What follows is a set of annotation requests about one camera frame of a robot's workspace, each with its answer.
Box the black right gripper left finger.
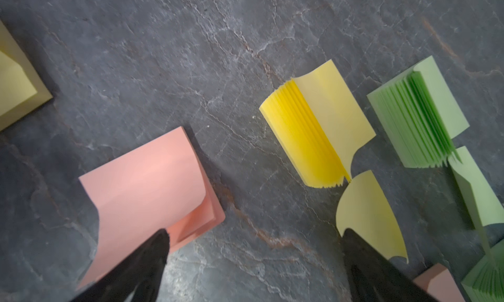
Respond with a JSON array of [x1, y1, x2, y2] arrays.
[[73, 228, 170, 301]]

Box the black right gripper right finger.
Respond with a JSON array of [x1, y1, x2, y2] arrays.
[[342, 228, 436, 301]]

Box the salmon memo pad front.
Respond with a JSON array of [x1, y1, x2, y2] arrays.
[[413, 263, 465, 302]]

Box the torn yellow page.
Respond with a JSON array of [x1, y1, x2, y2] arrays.
[[335, 170, 409, 260]]

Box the red memo pad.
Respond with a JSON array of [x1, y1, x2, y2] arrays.
[[79, 127, 225, 288]]

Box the light green memo pad small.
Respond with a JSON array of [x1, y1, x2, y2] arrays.
[[461, 240, 503, 301]]

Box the light green memo pad front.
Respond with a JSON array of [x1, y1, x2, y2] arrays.
[[367, 56, 469, 168]]

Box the yellow memo pad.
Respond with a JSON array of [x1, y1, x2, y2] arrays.
[[259, 60, 375, 189], [1, 24, 53, 130]]

